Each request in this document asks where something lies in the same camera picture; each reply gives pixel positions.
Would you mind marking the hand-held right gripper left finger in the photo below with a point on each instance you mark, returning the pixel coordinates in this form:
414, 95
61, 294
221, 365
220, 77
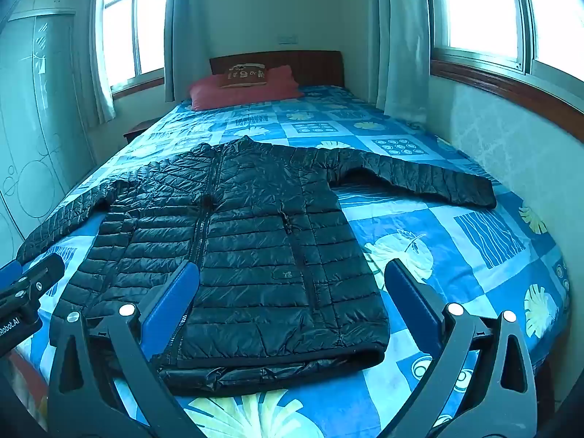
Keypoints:
169, 302

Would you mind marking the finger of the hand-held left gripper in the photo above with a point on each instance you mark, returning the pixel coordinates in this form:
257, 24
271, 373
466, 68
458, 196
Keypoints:
8, 274
41, 276

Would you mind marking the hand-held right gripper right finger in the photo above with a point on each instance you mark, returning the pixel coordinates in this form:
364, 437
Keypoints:
410, 299

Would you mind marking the black puffer jacket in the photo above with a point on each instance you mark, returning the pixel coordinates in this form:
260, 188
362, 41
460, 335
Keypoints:
255, 237

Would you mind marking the blue patterned bed sheet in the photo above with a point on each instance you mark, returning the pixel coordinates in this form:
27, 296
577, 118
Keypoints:
433, 246

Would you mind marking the white patterned wardrobe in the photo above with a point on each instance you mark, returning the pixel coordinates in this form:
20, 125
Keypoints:
36, 123

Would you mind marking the wooden nightstand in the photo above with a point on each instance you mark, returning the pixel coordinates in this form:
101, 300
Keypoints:
139, 128

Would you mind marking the red pillow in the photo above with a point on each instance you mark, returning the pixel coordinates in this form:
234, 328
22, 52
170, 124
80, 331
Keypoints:
200, 93

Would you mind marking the short wooden window sill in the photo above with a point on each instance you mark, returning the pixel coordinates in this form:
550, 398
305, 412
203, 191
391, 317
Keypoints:
137, 87

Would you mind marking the white curtain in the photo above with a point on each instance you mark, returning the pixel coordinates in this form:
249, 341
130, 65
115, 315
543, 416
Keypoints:
404, 41
102, 54
185, 32

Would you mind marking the long wooden window sill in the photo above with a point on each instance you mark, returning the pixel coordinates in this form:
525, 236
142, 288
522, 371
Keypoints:
511, 89

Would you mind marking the small brown cushion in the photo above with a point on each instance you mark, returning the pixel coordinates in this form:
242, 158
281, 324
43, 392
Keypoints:
244, 76

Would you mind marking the wooden headboard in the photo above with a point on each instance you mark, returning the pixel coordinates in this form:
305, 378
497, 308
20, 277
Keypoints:
315, 66

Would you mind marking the small window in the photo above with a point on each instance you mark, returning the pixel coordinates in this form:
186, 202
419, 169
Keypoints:
137, 23

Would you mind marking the wide window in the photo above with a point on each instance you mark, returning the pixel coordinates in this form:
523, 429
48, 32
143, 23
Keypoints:
483, 4

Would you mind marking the wall socket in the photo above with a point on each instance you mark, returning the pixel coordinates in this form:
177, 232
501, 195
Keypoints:
288, 39

